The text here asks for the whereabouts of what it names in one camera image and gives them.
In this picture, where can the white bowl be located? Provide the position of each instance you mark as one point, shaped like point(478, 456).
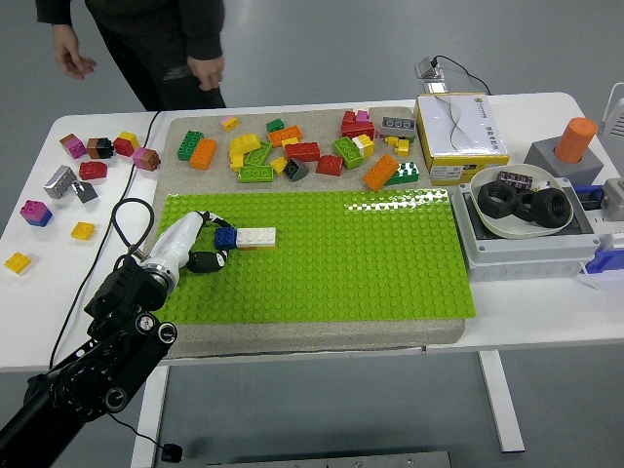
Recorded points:
point(507, 229)

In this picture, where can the red long brick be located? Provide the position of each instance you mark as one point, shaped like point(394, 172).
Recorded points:
point(302, 151)
point(358, 130)

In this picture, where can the pink and yellow small brick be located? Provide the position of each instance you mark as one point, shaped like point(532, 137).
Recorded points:
point(228, 122)

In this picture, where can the person's left hand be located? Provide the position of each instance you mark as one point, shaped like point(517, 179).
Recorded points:
point(208, 70)

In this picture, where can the grey junction box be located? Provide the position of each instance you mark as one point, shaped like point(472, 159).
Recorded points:
point(526, 253)

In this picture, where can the lime green long brick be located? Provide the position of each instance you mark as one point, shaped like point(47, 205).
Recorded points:
point(255, 174)
point(348, 152)
point(258, 154)

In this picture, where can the white zip tie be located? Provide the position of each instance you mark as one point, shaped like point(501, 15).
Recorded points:
point(581, 273)

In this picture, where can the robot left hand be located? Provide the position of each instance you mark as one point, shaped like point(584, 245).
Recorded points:
point(173, 239)

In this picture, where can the orange long brick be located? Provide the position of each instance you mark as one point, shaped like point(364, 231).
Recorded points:
point(381, 172)
point(285, 136)
point(203, 154)

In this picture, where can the brown and black brick stack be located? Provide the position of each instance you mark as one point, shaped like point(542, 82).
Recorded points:
point(100, 148)

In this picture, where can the blue square brick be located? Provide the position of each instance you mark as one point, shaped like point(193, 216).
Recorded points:
point(225, 238)

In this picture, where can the large black hex nut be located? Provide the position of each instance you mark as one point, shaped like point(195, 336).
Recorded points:
point(490, 207)
point(541, 212)

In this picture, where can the grey block with hole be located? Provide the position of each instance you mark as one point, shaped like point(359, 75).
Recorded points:
point(541, 156)

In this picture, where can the white and yellow cardboard box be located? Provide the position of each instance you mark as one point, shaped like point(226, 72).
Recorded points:
point(458, 127)

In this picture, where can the red and yellow brick stack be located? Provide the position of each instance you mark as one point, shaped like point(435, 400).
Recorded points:
point(126, 144)

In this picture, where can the person's right forearm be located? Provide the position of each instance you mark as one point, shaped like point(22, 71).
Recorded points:
point(53, 12)

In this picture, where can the brown and pink brick stack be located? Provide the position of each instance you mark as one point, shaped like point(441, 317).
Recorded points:
point(145, 157)
point(73, 146)

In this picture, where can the red square brick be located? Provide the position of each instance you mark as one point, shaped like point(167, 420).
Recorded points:
point(92, 171)
point(329, 166)
point(349, 117)

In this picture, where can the grey long brick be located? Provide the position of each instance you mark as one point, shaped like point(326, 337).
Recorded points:
point(398, 126)

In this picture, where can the grey connector block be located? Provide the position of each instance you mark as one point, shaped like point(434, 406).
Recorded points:
point(614, 197)

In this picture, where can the white metal frame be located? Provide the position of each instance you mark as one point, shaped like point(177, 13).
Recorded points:
point(619, 122)

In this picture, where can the magenta and blue brick stack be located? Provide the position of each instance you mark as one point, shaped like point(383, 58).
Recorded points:
point(35, 213)

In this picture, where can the white table leg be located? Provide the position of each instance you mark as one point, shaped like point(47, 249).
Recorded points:
point(502, 414)
point(148, 429)

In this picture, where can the small grey device on stand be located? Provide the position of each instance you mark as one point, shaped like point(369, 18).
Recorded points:
point(431, 73)

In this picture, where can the grey-brown mat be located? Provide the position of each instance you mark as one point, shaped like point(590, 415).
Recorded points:
point(302, 337)

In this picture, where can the yellow curved brick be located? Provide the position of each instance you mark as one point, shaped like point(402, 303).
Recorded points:
point(244, 144)

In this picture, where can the person's right hand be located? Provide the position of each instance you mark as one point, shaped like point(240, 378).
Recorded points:
point(68, 51)

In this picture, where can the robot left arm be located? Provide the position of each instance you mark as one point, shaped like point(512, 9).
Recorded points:
point(127, 292)

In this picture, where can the small white part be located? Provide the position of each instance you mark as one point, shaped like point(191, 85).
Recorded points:
point(543, 185)

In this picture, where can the white long brick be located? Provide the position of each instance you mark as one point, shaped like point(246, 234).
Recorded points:
point(257, 237)

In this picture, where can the dark purple terminal strip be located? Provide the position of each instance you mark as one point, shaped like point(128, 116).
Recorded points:
point(514, 179)

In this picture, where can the dark green long brick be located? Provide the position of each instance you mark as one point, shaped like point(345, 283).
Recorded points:
point(403, 174)
point(188, 145)

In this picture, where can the white plastic rail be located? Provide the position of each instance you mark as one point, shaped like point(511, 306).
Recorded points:
point(612, 240)

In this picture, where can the dark grey slope brick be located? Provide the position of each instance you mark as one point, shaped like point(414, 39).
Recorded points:
point(295, 170)

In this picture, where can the silver metallic brick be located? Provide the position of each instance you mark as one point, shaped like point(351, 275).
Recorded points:
point(59, 183)

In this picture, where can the green studded baseplate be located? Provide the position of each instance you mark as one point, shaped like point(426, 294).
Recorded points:
point(341, 258)

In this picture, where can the orange flat brick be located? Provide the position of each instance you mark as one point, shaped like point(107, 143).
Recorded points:
point(247, 249)

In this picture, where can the person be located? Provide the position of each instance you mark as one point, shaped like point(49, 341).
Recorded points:
point(146, 49)

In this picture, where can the blue plastic fixture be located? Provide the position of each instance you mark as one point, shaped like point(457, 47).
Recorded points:
point(607, 258)

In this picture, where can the small black hex nut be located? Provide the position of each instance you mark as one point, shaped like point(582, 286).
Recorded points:
point(520, 212)

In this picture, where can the yellow flat brick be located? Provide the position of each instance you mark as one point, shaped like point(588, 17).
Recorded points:
point(83, 231)

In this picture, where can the dark green square brick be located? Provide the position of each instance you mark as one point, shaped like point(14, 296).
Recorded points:
point(275, 126)

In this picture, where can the person's left forearm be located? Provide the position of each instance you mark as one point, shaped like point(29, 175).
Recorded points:
point(205, 29)

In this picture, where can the orange cylinder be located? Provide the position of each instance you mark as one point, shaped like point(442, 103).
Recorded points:
point(575, 139)

